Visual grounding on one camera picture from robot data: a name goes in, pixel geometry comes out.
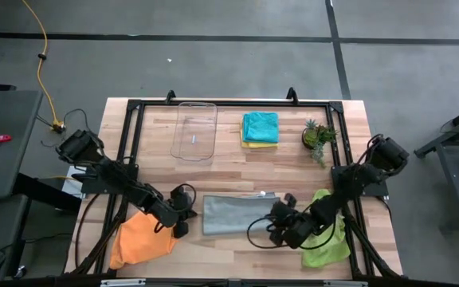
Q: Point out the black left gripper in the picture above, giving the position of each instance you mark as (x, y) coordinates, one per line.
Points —
(179, 201)

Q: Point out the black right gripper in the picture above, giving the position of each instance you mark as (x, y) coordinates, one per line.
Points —
(281, 217)

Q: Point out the grey microfiber towel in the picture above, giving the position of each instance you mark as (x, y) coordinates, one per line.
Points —
(233, 213)

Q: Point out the orange microfiber towel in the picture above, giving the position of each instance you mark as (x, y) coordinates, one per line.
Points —
(142, 243)

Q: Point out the lime green microfiber towel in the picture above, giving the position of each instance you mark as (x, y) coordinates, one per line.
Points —
(329, 251)

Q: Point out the yellow microfiber towel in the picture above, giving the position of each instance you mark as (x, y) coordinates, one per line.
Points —
(253, 145)

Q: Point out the teal microfiber towel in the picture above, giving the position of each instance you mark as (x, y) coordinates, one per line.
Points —
(260, 127)

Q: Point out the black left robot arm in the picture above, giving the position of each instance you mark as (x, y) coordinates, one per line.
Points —
(126, 183)

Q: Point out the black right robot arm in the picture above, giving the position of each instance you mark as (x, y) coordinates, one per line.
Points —
(357, 179)

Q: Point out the clear plastic bin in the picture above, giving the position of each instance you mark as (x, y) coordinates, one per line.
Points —
(193, 131)

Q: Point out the potted succulent plant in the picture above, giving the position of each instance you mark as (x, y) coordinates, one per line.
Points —
(315, 137)

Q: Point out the black side table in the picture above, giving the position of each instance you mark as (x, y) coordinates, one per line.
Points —
(456, 159)

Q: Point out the black aluminium table frame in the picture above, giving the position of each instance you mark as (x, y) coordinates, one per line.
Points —
(233, 104)

